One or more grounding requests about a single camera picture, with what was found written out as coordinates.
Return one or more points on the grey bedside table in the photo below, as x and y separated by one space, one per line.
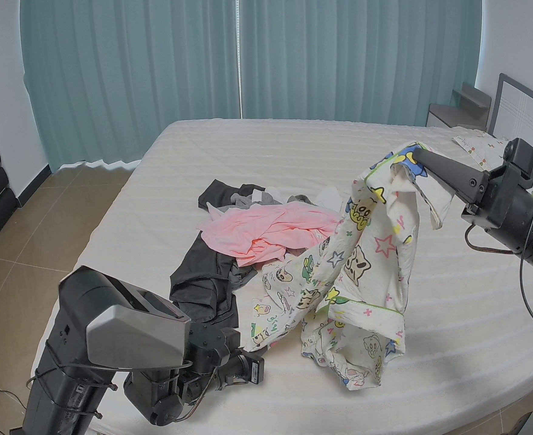
448 113

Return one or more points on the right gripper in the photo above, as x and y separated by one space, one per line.
511 215

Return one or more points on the white printed pillow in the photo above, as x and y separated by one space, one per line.
475 145

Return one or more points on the white printed pyjama top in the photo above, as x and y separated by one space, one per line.
361 252

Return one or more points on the bed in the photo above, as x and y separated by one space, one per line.
293 161

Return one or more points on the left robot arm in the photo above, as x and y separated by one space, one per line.
67 333

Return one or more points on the pink garment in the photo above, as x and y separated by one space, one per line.
266 229

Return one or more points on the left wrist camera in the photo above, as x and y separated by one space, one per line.
254 369

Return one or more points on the black garment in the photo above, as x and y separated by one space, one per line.
198 279

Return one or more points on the grey garment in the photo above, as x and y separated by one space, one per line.
241 200

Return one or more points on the blue-green curtain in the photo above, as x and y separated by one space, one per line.
126 61
361 48

